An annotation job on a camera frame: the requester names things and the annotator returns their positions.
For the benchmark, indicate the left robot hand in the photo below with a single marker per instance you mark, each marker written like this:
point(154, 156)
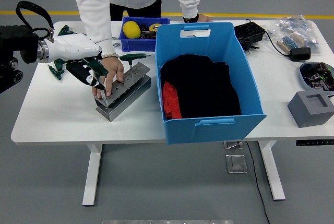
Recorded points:
point(73, 46)

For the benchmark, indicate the person's left hand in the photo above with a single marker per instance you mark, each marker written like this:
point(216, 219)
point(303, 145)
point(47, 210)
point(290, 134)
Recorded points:
point(204, 18)

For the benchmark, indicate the person's right hand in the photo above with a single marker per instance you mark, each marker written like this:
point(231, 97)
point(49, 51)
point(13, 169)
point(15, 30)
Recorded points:
point(114, 66)

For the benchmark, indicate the grey metal tool holder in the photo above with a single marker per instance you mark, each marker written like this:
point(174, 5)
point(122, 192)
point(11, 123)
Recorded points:
point(125, 98)

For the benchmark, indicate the person's right forearm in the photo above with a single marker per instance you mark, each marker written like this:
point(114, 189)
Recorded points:
point(99, 33)

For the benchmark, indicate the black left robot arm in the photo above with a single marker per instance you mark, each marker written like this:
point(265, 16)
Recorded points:
point(15, 44)

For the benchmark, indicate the person's left forearm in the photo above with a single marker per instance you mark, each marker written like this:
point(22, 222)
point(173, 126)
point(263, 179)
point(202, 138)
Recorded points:
point(190, 4)

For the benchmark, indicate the large blue plastic box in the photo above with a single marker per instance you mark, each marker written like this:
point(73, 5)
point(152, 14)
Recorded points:
point(208, 128)

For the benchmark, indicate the black wristwatch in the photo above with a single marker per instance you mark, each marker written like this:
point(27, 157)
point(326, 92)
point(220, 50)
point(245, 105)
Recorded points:
point(189, 20)

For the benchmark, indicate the small blue parts bin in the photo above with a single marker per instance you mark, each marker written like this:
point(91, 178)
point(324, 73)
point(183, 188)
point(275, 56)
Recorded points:
point(135, 44)

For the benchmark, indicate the yellow lemon-shaped object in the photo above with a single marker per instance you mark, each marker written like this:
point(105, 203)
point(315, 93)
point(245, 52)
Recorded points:
point(131, 29)

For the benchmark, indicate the dark hardware pile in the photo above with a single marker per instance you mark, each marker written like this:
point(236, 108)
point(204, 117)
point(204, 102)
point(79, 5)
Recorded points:
point(148, 35)

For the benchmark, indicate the black plastic tray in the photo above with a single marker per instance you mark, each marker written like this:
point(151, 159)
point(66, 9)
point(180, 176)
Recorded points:
point(249, 33)

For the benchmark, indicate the yellow tape measure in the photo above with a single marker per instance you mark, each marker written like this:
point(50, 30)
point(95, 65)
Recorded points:
point(154, 27)

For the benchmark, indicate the red cloth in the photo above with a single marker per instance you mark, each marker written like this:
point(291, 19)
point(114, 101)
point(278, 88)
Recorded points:
point(171, 101)

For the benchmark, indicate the black cloth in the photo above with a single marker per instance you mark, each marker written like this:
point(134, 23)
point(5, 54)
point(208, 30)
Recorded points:
point(208, 88)

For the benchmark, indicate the clear plastic parts bag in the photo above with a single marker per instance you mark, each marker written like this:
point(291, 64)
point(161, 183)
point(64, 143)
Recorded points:
point(292, 25)

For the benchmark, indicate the taped resistor strip bundle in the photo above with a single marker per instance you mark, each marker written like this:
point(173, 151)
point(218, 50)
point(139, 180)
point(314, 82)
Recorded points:
point(291, 42)

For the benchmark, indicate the black power adapter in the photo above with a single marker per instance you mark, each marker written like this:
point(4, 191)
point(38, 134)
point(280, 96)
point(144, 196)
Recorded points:
point(300, 54)

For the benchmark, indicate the white table leg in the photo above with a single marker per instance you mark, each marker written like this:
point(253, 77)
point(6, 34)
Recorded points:
point(274, 177)
point(91, 177)

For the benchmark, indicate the light blue oval tray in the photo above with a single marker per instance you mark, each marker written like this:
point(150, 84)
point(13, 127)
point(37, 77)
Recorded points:
point(302, 80)

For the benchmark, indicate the electronic components pile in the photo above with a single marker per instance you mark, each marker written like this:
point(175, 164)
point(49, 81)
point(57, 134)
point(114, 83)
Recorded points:
point(318, 76)

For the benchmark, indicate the metal floor socket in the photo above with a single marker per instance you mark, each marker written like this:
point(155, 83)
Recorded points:
point(232, 144)

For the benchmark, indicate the grey foam block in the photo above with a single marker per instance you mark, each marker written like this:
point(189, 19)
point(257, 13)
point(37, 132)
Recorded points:
point(300, 109)

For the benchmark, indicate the square metal floor plate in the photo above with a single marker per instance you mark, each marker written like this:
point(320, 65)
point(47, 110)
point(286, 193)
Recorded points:
point(236, 164)

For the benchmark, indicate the black table control panel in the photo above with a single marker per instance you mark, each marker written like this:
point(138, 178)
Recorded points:
point(313, 142)

